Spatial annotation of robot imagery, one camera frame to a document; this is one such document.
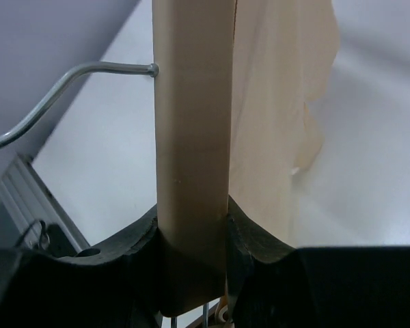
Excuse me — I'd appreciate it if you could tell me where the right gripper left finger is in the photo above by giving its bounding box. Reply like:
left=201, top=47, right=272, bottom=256
left=0, top=208, right=162, bottom=327

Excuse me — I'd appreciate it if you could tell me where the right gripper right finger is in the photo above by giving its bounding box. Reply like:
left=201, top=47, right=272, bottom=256
left=225, top=201, right=410, bottom=327

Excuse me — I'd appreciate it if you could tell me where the beige underwear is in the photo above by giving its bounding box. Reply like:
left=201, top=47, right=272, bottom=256
left=229, top=1, right=340, bottom=243

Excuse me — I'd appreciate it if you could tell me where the wooden clip hanger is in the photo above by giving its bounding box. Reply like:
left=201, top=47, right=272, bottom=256
left=0, top=1, right=235, bottom=317

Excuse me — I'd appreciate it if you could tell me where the aluminium mounting rail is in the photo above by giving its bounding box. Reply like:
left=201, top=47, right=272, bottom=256
left=0, top=154, right=90, bottom=258

